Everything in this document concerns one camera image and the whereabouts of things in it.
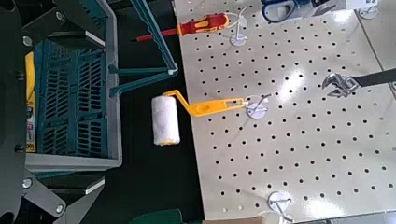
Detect adjustable wrench black handle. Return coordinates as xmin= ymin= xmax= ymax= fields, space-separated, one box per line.
xmin=321 ymin=67 xmax=396 ymax=98

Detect black back panel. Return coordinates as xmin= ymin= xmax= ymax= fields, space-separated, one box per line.
xmin=83 ymin=0 xmax=206 ymax=224

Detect red yellow screwdriver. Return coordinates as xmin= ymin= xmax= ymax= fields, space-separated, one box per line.
xmin=135 ymin=12 xmax=231 ymax=43

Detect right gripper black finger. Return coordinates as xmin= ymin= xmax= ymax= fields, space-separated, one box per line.
xmin=15 ymin=0 xmax=106 ymax=49
xmin=18 ymin=169 xmax=106 ymax=224

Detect white paint roller yellow handle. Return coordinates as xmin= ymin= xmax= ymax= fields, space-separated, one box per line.
xmin=151 ymin=89 xmax=247 ymax=147

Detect yellow handled pliers on card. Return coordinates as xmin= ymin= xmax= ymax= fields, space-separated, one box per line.
xmin=25 ymin=50 xmax=37 ymax=153

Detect green trowel wooden handle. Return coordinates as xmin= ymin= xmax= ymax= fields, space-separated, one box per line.
xmin=129 ymin=208 xmax=265 ymax=224

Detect white pegboard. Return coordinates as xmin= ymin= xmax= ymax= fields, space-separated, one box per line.
xmin=172 ymin=0 xmax=396 ymax=224

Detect blue scissors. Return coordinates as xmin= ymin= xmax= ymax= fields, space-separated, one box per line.
xmin=261 ymin=0 xmax=349 ymax=24

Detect grey teal folding crate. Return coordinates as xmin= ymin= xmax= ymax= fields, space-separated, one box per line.
xmin=25 ymin=0 xmax=179 ymax=180

